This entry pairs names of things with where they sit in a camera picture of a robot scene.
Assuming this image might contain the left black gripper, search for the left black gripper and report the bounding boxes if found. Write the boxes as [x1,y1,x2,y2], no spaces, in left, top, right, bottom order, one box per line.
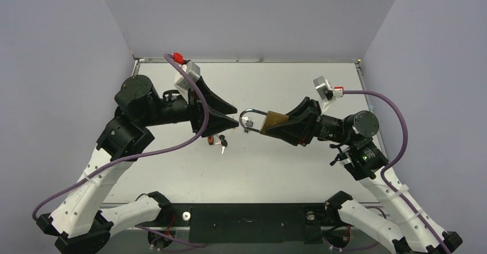
[141,77,239,135]

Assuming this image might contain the large brass padlock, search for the large brass padlock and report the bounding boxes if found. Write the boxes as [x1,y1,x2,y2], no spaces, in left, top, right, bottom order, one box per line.
[238,108,289,135]

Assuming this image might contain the black key bunch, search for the black key bunch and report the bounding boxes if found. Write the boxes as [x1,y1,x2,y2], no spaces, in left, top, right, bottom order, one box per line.
[214,134,228,155]

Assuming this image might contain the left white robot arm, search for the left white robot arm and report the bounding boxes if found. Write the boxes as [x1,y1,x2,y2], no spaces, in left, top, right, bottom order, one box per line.
[36,75,238,253]

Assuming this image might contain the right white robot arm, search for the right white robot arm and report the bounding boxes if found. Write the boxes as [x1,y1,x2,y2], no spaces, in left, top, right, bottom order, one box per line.
[260,98,463,253]

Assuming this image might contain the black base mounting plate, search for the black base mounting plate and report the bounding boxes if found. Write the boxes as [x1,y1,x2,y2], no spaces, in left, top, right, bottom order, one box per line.
[142,203,345,244]

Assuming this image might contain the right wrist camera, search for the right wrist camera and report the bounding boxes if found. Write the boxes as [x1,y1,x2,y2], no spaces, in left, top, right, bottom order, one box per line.
[313,76,344,113]

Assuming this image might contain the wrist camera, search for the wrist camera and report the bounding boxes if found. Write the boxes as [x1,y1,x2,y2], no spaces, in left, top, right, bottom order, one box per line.
[313,76,344,113]
[172,52,201,98]

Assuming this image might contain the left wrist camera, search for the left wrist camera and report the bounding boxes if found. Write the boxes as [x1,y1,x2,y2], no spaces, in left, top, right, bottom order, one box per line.
[172,52,201,98]

